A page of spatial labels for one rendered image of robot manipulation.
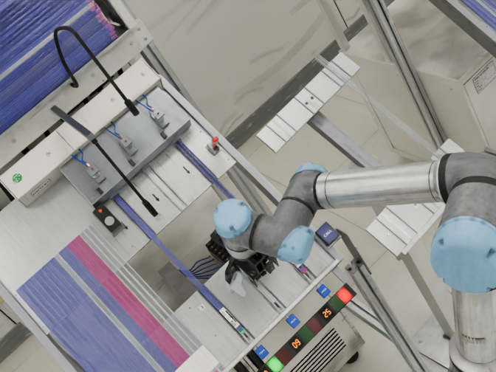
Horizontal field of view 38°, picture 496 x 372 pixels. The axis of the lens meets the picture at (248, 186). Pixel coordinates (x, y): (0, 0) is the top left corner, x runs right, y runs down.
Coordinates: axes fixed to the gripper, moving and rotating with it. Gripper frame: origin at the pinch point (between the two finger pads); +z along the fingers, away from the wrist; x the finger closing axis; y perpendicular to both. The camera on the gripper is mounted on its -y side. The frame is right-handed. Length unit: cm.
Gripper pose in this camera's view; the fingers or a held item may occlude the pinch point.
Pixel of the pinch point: (252, 269)
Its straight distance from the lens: 170.3
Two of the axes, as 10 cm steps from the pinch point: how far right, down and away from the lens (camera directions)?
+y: 6.7, 6.0, -4.3
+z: 1.7, 4.5, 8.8
